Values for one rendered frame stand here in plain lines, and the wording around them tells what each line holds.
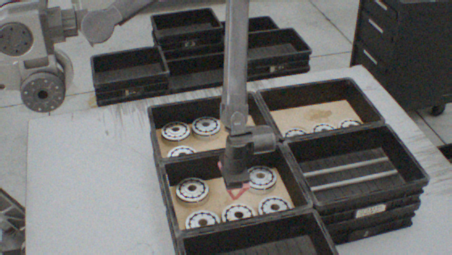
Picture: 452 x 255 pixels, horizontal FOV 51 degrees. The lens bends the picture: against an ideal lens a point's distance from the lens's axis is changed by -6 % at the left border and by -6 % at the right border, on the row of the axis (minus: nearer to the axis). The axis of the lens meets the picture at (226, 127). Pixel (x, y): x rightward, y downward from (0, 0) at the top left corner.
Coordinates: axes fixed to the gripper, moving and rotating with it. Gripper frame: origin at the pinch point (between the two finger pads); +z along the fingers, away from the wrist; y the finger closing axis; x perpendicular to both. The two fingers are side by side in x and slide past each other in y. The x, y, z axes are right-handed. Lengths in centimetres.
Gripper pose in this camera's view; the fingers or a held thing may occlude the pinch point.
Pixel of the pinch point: (232, 189)
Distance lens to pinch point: 143.5
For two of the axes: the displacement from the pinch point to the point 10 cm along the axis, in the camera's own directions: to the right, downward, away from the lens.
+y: -2.2, -6.6, 7.2
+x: -9.7, 1.1, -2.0
